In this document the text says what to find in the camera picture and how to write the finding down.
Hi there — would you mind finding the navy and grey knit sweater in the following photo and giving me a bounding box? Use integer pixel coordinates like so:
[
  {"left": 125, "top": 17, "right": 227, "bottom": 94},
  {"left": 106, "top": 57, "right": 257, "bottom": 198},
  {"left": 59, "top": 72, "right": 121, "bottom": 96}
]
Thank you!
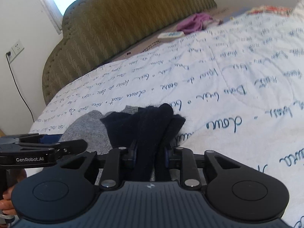
[{"left": 60, "top": 104, "right": 185, "bottom": 182}]

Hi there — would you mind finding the person's left hand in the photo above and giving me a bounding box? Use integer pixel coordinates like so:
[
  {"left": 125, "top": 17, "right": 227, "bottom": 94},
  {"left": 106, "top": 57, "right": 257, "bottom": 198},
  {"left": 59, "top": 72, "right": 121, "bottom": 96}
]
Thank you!
[{"left": 0, "top": 169, "right": 27, "bottom": 215}]

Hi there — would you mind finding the white bedspread with blue script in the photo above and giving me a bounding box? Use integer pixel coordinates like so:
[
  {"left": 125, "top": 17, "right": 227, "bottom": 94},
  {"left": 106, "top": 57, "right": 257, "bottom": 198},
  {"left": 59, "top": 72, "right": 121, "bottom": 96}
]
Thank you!
[{"left": 31, "top": 10, "right": 303, "bottom": 227}]

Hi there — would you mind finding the olive green upholstered headboard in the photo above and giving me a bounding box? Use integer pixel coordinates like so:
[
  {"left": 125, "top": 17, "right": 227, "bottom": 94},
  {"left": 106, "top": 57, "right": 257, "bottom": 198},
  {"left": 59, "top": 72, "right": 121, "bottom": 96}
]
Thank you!
[{"left": 42, "top": 0, "right": 217, "bottom": 103}]

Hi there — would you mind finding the purple cloth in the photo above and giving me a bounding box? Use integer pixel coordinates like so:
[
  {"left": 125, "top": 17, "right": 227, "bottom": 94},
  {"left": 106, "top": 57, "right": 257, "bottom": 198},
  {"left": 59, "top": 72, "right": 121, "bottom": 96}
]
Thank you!
[{"left": 176, "top": 13, "right": 213, "bottom": 35}]

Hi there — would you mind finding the red floral cloth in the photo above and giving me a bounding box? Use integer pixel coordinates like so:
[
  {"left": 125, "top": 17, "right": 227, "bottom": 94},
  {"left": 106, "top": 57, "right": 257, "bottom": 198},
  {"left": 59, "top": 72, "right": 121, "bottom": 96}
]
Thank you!
[{"left": 246, "top": 5, "right": 292, "bottom": 17}]

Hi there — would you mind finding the black power cable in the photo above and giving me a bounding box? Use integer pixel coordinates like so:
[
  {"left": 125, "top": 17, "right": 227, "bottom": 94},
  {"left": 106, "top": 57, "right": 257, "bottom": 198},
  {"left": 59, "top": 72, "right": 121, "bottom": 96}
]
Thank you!
[{"left": 6, "top": 52, "right": 35, "bottom": 123}]

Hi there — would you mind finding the white wall socket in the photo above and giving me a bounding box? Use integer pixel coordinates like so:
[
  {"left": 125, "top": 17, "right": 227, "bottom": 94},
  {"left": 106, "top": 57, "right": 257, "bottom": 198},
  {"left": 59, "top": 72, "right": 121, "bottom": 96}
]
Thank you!
[{"left": 7, "top": 40, "right": 24, "bottom": 64}]

